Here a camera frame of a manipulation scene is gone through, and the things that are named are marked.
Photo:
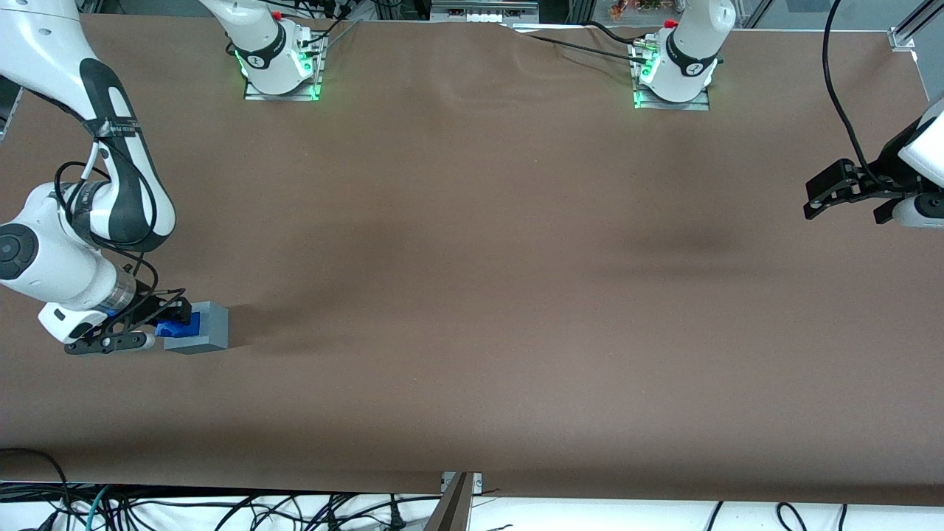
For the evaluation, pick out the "gray base block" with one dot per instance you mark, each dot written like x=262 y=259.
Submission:
x=210 y=324

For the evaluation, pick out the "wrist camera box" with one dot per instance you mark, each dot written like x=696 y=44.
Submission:
x=70 y=321
x=922 y=210

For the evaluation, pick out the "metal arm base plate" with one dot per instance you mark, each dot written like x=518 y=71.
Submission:
x=254 y=94
x=700 y=103

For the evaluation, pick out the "aluminium frame profile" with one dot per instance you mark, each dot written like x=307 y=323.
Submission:
x=911 y=26

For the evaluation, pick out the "grey rack device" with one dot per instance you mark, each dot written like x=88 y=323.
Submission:
x=483 y=9

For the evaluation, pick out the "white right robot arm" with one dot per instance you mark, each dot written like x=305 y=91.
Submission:
x=44 y=44

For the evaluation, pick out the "blue plastic part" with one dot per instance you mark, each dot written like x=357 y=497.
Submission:
x=177 y=324

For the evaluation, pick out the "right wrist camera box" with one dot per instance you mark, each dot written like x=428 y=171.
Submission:
x=70 y=321

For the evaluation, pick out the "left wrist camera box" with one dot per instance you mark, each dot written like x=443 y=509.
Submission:
x=922 y=210

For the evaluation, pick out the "brown table mat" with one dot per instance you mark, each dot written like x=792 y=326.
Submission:
x=472 y=258

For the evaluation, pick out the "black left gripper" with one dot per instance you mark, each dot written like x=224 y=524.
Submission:
x=887 y=169

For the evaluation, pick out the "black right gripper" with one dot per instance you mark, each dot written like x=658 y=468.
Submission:
x=150 y=306

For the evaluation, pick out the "metal bracket post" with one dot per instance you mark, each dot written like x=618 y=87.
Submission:
x=453 y=505

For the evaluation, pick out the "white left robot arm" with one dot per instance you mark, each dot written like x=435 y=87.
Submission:
x=693 y=44

